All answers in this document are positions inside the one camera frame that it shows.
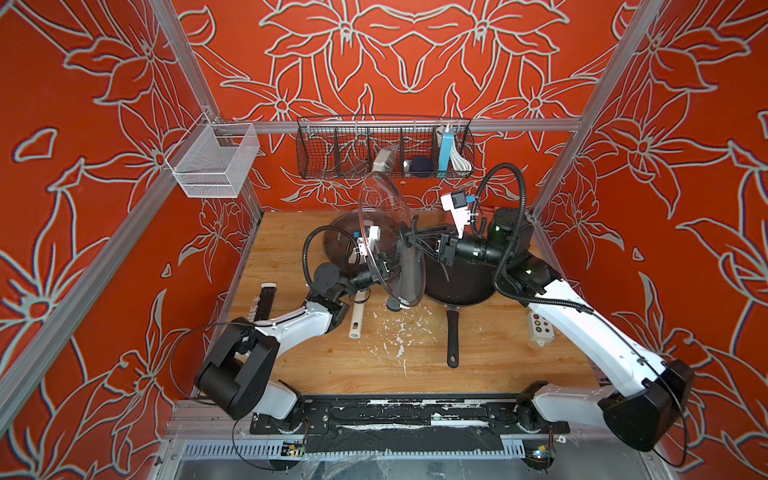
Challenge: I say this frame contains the grey cleaning cloth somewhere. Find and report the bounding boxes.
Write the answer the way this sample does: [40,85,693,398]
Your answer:
[387,240,426,308]

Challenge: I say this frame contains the white wire mesh basket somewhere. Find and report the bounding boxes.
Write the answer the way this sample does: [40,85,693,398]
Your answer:
[166,123,261,199]

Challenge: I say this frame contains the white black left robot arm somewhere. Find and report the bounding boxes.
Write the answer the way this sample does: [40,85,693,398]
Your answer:
[194,262,384,431]

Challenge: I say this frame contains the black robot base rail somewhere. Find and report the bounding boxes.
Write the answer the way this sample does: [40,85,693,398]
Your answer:
[248,395,571,454]

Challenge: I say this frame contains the white button control box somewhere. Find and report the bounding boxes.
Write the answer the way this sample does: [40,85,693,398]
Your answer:
[527,310,555,347]

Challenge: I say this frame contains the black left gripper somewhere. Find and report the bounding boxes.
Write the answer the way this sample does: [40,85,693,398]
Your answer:
[335,259,413,304]

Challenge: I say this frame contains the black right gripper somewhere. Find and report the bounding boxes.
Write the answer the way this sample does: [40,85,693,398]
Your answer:
[410,226,513,274]

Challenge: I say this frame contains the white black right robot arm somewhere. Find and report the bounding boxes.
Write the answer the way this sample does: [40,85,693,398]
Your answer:
[401,208,694,452]

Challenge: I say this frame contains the dark blue round object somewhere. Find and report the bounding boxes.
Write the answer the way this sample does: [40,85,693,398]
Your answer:
[409,156,435,179]

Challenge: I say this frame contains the black lidded frying pan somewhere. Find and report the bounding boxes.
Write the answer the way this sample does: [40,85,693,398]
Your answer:
[425,258,496,369]

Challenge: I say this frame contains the white cables in basket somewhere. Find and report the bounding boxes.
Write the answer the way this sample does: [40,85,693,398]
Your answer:
[449,143,475,176]

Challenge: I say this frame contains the glass lid with black knob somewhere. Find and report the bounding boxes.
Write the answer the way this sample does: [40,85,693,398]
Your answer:
[357,173,414,308]

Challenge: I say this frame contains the light blue box in basket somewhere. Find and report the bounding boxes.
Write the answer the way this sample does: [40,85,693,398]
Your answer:
[437,128,454,178]

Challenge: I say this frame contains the brown pan with cream handle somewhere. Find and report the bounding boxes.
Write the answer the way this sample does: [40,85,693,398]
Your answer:
[323,211,370,340]

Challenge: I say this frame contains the black wire wall basket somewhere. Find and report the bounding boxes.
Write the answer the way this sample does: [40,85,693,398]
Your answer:
[296,114,476,180]

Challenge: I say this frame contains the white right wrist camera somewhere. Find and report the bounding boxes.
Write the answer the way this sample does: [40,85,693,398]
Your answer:
[440,191,476,239]

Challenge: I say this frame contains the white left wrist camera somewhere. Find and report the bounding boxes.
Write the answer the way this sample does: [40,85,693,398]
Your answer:
[356,224,381,260]

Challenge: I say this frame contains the silver packet in basket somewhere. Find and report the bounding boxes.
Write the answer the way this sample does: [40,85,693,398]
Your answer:
[371,145,400,177]

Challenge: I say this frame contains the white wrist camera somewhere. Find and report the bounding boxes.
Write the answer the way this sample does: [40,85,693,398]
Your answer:
[356,224,381,260]
[440,191,476,239]

